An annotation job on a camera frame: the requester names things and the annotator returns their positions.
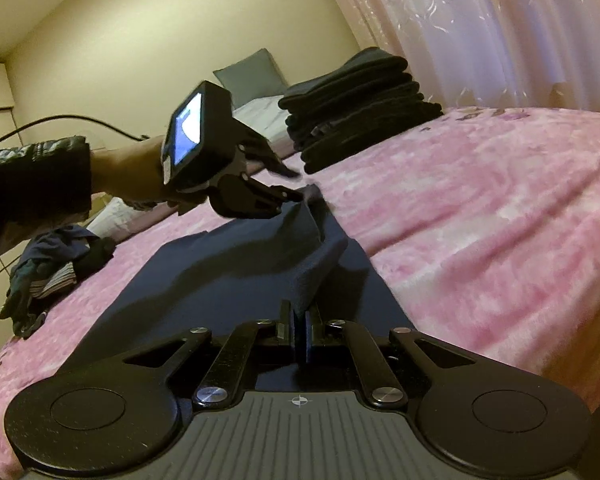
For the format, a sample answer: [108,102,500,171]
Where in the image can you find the pink floral blanket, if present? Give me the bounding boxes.
[0,105,600,478]

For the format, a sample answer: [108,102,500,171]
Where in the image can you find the white striped duvet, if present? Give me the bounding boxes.
[233,96,294,158]

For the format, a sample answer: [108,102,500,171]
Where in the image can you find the black cable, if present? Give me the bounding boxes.
[0,114,152,154]

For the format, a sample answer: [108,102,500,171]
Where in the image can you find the navy blue garment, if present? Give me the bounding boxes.
[62,185,413,370]

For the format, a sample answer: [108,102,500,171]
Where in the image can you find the pile of dark clothes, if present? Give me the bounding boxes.
[0,224,117,339]

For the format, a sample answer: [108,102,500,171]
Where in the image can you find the person's left hand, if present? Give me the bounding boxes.
[90,136,180,207]

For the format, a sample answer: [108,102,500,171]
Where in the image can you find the dark jacket sleeve forearm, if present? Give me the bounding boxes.
[0,134,94,266]

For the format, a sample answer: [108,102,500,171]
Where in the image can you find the grey pillow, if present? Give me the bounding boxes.
[213,48,288,108]

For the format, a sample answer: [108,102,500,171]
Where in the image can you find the stack of folded dark clothes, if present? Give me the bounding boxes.
[278,47,443,174]

